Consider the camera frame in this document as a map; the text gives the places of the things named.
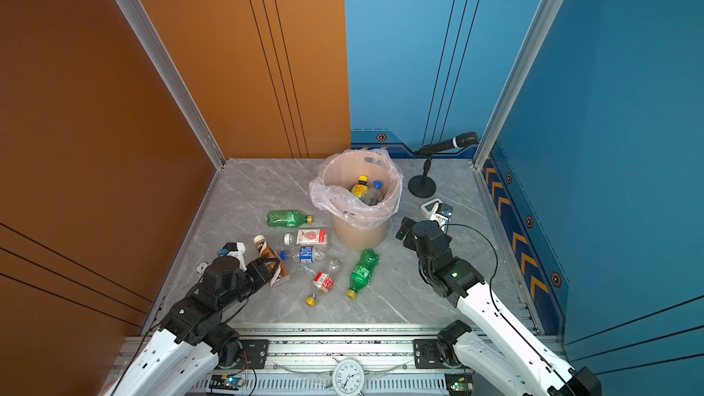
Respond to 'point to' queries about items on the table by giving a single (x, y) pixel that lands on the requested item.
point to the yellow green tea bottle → (361, 189)
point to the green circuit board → (233, 380)
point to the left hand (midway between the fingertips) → (278, 263)
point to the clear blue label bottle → (304, 254)
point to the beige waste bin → (343, 170)
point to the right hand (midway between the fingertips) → (412, 225)
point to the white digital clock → (428, 208)
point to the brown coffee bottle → (265, 251)
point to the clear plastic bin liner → (336, 203)
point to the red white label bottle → (302, 236)
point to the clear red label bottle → (324, 281)
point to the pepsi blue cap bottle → (376, 192)
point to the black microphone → (462, 140)
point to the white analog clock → (347, 377)
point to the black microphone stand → (423, 186)
